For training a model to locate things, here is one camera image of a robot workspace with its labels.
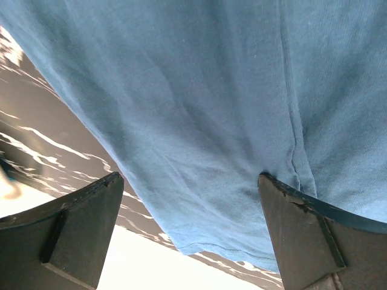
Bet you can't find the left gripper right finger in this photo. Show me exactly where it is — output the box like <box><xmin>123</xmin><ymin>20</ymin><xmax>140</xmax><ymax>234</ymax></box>
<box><xmin>258</xmin><ymin>173</ymin><xmax>386</xmax><ymax>290</ymax></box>

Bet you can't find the blue t-shirt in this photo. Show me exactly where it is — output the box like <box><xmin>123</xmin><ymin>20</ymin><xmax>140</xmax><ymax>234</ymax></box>
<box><xmin>1</xmin><ymin>1</ymin><xmax>386</xmax><ymax>271</ymax></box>

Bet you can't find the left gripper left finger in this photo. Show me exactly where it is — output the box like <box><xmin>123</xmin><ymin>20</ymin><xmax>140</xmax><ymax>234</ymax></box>
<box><xmin>1</xmin><ymin>172</ymin><xmax>124</xmax><ymax>289</ymax></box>

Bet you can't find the folded white t-shirt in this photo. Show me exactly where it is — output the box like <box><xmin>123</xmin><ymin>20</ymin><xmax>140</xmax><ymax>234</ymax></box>
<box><xmin>0</xmin><ymin>178</ymin><xmax>258</xmax><ymax>290</ymax></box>

